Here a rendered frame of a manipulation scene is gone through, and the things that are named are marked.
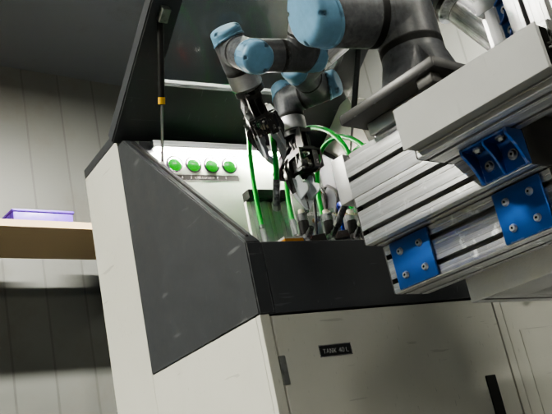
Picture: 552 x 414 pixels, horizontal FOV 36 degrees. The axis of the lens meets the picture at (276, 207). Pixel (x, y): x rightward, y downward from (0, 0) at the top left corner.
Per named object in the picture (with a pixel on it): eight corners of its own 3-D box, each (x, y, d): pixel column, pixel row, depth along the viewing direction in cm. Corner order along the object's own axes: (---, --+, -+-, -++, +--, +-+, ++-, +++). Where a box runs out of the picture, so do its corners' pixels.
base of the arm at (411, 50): (484, 82, 148) (469, 34, 151) (429, 68, 138) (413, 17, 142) (421, 120, 159) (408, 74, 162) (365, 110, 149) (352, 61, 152)
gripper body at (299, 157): (301, 167, 216) (292, 125, 220) (284, 180, 223) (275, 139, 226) (325, 167, 220) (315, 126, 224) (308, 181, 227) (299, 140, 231)
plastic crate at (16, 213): (57, 246, 378) (55, 226, 381) (76, 230, 365) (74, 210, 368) (-4, 244, 360) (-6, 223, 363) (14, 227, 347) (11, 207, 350)
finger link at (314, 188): (318, 202, 216) (310, 170, 219) (305, 211, 221) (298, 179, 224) (328, 203, 218) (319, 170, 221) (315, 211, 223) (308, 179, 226)
